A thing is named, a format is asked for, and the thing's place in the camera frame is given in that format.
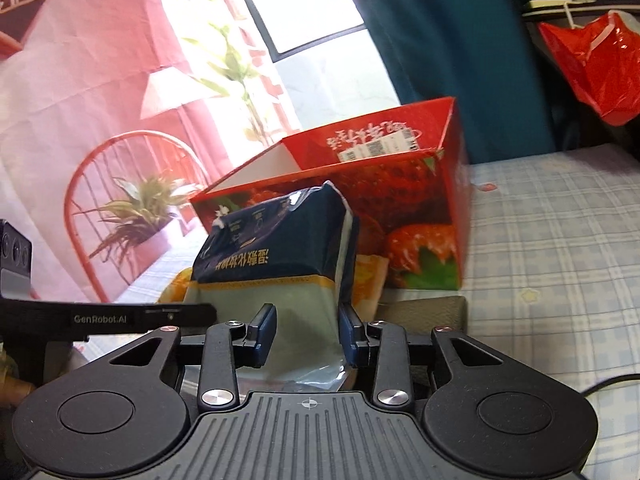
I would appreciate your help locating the checked bed sheet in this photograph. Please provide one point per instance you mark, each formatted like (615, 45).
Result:
(550, 270)

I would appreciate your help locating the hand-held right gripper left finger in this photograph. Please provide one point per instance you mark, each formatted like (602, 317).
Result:
(265, 336)

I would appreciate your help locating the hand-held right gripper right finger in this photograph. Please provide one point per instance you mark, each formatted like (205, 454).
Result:
(350, 340)

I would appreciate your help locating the yellow snack packet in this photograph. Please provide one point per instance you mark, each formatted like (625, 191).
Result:
(372, 280)

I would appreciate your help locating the pink printed curtain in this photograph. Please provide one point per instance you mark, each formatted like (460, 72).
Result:
(100, 110)

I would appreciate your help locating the teal curtain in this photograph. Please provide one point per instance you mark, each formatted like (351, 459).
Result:
(450, 35)

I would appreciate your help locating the red plastic bag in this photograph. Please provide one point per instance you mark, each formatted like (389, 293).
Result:
(595, 65)

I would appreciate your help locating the red strawberry print box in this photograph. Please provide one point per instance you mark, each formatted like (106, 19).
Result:
(410, 200)

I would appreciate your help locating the navy and white snack bag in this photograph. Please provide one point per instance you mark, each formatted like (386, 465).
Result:
(280, 240)

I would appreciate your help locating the window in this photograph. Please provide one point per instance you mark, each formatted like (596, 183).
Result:
(305, 0)

